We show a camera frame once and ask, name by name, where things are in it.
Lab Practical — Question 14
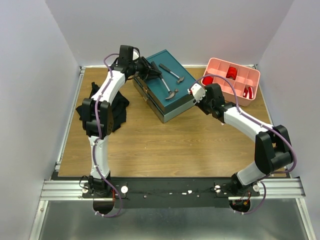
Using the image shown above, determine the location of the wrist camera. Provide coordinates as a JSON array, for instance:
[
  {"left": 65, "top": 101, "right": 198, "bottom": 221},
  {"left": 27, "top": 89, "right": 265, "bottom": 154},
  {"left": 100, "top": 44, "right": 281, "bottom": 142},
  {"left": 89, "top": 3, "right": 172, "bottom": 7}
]
[
  {"left": 187, "top": 83, "right": 206, "bottom": 103},
  {"left": 132, "top": 47, "right": 140, "bottom": 61}
]

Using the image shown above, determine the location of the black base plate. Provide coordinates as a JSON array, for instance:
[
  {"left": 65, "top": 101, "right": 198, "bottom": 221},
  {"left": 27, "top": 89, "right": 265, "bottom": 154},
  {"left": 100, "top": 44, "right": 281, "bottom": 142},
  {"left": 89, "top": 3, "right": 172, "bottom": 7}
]
[{"left": 82, "top": 177, "right": 260, "bottom": 212}]

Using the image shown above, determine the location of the aluminium frame rail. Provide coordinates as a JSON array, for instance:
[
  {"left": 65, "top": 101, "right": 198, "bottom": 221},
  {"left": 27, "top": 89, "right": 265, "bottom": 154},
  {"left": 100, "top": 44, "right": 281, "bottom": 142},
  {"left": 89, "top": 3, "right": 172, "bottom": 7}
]
[{"left": 28, "top": 65, "right": 317, "bottom": 240}]

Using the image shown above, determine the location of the red white tape roll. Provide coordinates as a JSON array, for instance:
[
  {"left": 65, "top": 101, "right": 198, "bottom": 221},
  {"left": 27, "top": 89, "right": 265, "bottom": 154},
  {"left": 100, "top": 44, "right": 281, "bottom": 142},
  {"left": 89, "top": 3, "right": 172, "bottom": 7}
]
[{"left": 242, "top": 86, "right": 254, "bottom": 100}]

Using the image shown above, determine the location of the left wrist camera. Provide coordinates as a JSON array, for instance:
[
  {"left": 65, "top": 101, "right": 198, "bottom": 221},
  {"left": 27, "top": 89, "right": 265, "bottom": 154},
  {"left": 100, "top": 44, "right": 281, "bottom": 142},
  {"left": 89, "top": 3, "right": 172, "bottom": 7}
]
[{"left": 132, "top": 47, "right": 140, "bottom": 61}]

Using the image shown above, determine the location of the teal drawer cabinet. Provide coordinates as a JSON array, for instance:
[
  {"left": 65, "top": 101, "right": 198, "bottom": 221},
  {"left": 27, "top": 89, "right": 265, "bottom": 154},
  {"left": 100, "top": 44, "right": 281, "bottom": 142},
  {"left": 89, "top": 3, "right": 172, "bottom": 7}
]
[{"left": 132, "top": 49, "right": 196, "bottom": 123}]

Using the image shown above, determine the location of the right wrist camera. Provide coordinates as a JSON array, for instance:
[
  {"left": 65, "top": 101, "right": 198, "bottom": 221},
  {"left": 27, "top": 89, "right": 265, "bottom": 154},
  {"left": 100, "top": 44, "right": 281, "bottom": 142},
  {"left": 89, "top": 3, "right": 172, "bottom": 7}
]
[{"left": 187, "top": 83, "right": 206, "bottom": 103}]

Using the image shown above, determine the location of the red roll middle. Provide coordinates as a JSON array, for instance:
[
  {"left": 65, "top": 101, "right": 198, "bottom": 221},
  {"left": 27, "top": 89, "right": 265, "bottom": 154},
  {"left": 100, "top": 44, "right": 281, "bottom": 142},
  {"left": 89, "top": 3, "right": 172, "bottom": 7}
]
[{"left": 226, "top": 66, "right": 238, "bottom": 80}]

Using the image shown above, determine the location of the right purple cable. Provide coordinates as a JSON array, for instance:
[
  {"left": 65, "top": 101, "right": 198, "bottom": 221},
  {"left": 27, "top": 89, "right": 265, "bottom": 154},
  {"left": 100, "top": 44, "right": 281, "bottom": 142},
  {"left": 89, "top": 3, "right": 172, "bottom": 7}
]
[{"left": 188, "top": 74, "right": 298, "bottom": 216}]

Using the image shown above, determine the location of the claw hammer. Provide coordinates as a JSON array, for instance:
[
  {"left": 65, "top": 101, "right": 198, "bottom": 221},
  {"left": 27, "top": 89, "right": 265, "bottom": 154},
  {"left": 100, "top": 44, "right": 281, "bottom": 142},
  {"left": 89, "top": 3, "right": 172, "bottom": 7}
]
[{"left": 160, "top": 76, "right": 179, "bottom": 100}]

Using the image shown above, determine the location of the pink compartment tray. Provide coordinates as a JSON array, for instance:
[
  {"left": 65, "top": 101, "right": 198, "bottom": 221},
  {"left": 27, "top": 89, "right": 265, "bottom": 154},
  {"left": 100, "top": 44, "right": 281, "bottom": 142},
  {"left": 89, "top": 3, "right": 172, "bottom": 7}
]
[{"left": 204, "top": 57, "right": 260, "bottom": 107}]

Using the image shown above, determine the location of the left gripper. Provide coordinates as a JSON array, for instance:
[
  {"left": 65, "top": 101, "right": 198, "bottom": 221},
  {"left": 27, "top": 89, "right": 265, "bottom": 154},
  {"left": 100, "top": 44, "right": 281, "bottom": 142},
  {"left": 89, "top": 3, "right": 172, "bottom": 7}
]
[{"left": 128, "top": 56, "right": 161, "bottom": 82}]

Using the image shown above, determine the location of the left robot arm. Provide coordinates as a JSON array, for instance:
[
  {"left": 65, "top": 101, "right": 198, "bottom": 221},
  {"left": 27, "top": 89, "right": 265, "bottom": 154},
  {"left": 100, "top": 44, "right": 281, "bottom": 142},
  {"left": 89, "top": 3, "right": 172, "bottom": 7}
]
[{"left": 81, "top": 45, "right": 159, "bottom": 198}]

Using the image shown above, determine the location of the red roll left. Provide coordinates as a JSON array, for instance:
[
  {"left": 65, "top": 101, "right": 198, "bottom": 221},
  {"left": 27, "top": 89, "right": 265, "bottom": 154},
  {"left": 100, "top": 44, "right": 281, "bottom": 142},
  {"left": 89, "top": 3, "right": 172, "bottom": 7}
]
[{"left": 202, "top": 76, "right": 214, "bottom": 86}]

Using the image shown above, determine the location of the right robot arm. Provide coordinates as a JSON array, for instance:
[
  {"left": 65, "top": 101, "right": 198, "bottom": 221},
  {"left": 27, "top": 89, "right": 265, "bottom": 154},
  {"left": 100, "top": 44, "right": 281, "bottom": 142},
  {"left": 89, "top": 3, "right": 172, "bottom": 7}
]
[{"left": 188, "top": 83, "right": 295, "bottom": 196}]

